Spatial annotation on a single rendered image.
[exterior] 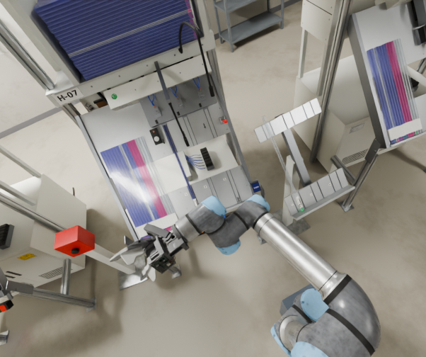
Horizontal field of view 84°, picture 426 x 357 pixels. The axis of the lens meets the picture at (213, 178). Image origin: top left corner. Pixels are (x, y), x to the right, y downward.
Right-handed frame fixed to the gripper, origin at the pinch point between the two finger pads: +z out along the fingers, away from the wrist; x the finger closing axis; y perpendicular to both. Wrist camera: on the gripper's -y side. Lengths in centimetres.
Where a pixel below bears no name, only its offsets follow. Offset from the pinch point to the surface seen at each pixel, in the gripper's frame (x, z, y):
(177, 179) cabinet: 42, -30, -75
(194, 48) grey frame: -26, -70, -58
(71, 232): 23, 35, -69
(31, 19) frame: -60, -22, -61
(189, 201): 32, -27, -41
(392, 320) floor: 136, -82, 40
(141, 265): 98, 36, -85
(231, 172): 29, -54, -36
